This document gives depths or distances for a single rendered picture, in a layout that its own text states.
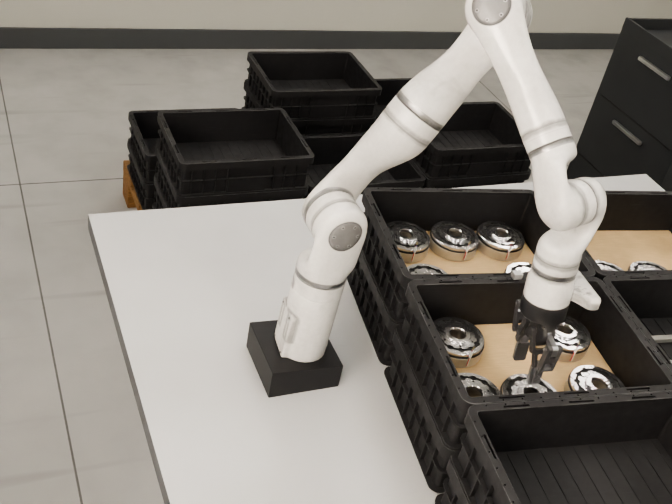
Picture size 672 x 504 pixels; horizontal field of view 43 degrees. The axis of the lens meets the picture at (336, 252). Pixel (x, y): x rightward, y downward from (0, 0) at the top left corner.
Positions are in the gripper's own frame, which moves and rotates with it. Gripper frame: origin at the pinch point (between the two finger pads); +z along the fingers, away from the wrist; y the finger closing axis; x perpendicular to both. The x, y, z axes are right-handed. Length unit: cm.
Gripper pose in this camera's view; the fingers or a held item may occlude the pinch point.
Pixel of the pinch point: (527, 364)
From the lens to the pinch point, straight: 150.6
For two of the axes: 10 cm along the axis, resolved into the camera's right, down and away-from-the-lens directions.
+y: 2.1, 5.4, -8.1
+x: 9.7, -0.3, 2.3
